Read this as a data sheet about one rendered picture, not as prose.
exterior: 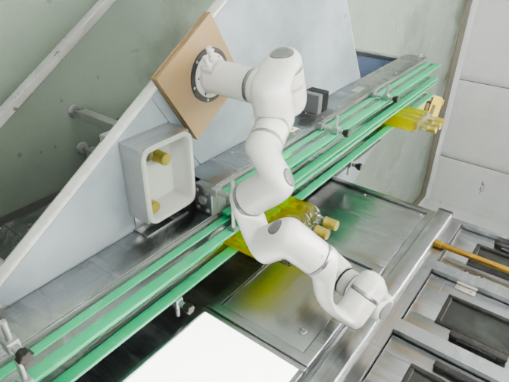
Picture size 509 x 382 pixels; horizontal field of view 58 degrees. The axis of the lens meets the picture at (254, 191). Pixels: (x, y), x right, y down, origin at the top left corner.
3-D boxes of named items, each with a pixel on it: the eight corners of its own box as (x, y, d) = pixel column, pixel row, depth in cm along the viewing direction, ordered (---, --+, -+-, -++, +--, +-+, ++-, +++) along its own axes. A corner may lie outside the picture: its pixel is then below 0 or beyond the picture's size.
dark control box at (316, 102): (299, 110, 184) (317, 115, 180) (300, 91, 180) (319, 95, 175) (310, 104, 190) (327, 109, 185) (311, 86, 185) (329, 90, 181)
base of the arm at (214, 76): (184, 63, 121) (229, 73, 113) (211, 33, 126) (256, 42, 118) (204, 105, 133) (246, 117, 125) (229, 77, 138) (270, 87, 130)
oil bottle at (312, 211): (259, 207, 157) (313, 230, 146) (259, 193, 154) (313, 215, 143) (268, 199, 161) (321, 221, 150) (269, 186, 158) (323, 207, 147)
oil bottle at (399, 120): (375, 122, 221) (433, 138, 207) (376, 111, 218) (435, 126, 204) (379, 119, 225) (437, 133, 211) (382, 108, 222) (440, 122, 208)
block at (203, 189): (194, 210, 139) (211, 218, 135) (192, 183, 134) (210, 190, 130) (201, 205, 141) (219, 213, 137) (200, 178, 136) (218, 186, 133)
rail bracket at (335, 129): (314, 129, 172) (346, 139, 165) (316, 111, 168) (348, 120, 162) (320, 126, 175) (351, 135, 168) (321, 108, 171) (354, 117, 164)
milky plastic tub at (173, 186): (129, 216, 126) (151, 227, 122) (118, 142, 115) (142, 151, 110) (175, 190, 138) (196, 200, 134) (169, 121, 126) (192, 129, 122)
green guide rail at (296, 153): (220, 192, 135) (242, 201, 131) (220, 189, 134) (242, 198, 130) (426, 63, 255) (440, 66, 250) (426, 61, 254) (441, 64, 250)
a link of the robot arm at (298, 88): (246, 112, 124) (295, 126, 116) (236, 70, 115) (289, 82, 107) (266, 93, 129) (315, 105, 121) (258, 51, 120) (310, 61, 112)
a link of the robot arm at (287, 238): (337, 209, 106) (293, 227, 117) (272, 154, 98) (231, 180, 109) (325, 268, 97) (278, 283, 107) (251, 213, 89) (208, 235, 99)
